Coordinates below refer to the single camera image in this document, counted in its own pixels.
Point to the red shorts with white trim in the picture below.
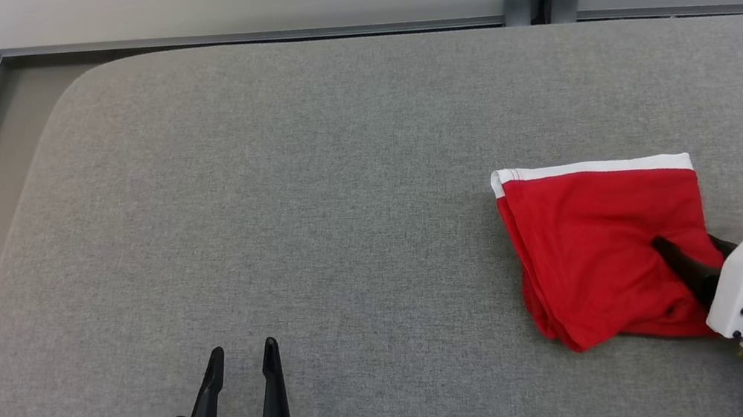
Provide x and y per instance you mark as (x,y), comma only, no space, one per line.
(589,247)

